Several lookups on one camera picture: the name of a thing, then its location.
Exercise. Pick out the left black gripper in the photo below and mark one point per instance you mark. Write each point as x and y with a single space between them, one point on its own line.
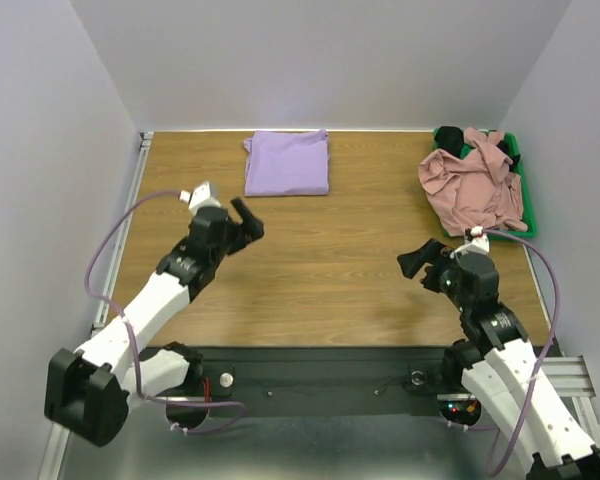
251 227

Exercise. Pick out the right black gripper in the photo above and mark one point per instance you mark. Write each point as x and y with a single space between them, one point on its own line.
431 267

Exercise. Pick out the purple t-shirt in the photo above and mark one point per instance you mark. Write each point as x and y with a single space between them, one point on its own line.
287 164

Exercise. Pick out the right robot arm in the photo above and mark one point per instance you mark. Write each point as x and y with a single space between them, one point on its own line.
497 365

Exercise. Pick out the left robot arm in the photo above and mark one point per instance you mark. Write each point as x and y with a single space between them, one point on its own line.
91 390

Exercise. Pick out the pink t-shirt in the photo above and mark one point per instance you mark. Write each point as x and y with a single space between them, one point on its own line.
475 190

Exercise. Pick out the black t-shirt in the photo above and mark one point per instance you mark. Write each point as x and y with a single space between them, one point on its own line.
450 139

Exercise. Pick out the green plastic bin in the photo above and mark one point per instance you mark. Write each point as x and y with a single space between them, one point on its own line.
525 200

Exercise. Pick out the right electronics board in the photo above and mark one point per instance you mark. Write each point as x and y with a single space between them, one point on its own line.
461 411

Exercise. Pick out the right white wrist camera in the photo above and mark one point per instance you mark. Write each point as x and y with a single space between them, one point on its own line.
475 241

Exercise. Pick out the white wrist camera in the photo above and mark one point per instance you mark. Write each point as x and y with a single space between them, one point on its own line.
475 241
203 195

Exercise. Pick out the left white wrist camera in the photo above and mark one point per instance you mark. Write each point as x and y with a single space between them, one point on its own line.
203 195

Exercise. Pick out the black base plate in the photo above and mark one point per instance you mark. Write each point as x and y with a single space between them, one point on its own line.
321 381

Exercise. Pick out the aluminium front rail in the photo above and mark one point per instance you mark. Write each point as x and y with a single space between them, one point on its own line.
569 376

